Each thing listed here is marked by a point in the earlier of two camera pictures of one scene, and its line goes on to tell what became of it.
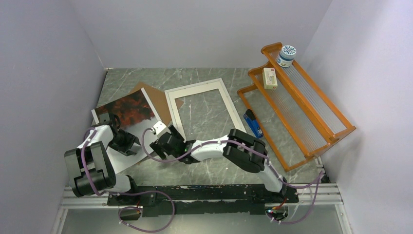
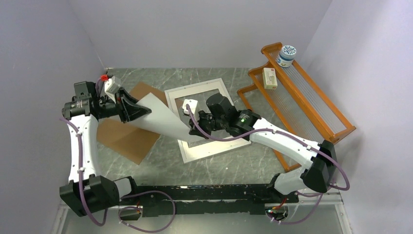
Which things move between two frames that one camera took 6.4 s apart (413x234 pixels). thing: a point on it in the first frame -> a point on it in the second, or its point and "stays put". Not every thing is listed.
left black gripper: x=131 y=140 -> x=127 y=107
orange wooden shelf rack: x=297 y=119 stays put
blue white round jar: x=287 y=54 stays put
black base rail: x=160 y=201 stays put
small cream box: x=270 y=79 stays put
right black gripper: x=158 y=149 -> x=193 y=130
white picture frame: x=235 y=122 stays put
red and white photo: x=132 y=111 -> x=162 y=119
